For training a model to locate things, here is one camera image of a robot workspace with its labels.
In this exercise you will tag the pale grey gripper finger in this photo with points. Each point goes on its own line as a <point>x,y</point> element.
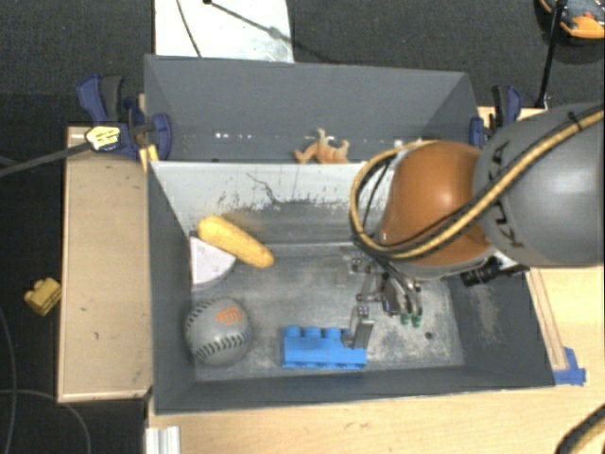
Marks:
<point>347,338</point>
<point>363,335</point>

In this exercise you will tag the blue toy brick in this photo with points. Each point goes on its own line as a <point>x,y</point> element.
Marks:
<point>316,353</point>

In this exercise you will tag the grey baseball with orange print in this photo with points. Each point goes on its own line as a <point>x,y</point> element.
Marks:
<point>217,334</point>

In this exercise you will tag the yellow toy corn cob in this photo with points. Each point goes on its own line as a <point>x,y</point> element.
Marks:
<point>236,243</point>

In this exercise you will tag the orange toy animal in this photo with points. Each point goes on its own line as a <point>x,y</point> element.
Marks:
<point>326,151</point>

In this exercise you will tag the grey metal bin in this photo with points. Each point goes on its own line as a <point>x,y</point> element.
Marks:
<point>302,111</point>

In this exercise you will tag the pale wood board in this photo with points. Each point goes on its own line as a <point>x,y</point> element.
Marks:
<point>106,272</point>

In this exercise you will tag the yellow toy brick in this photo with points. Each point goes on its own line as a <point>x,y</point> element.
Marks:
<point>43,297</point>

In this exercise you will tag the black cylinder on white bracket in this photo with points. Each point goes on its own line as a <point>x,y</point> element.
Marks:
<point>482,273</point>

